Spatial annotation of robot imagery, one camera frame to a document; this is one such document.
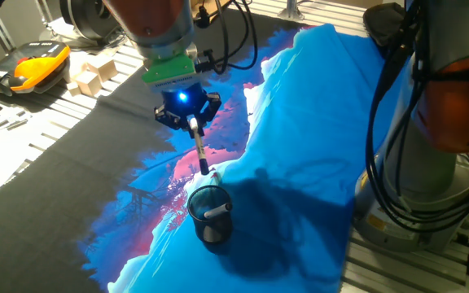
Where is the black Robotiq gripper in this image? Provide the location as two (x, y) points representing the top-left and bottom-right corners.
(154, 83), (222, 138)

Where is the white marker pen blue cap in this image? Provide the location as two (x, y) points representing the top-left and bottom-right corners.
(188, 116), (211, 176)

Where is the white marker pen dark cap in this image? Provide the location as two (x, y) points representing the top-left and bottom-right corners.
(204, 202), (234, 220)

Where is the black mesh pen holder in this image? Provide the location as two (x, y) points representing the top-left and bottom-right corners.
(186, 185), (235, 244)

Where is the large wooden block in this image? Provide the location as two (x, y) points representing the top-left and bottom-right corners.
(85, 56), (118, 82)

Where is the blue landscape printed cloth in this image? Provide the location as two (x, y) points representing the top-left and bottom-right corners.
(0, 10), (386, 293)

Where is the medium wooden block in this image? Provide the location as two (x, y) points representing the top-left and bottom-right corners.
(74, 71), (102, 98)

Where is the pale wooden block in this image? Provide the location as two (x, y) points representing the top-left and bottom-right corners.
(69, 60), (89, 82)

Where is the black round spool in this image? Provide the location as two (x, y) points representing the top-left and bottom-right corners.
(58, 0), (125, 42)

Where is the orange black teach pendant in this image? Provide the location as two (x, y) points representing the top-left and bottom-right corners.
(0, 40), (72, 97)

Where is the black crumpled garment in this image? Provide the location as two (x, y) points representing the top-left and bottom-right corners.
(362, 2), (409, 46)

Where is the green gripper mount plate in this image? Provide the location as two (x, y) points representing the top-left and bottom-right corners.
(141, 52), (198, 93)

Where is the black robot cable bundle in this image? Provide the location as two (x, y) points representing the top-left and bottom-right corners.
(193, 0), (469, 233)

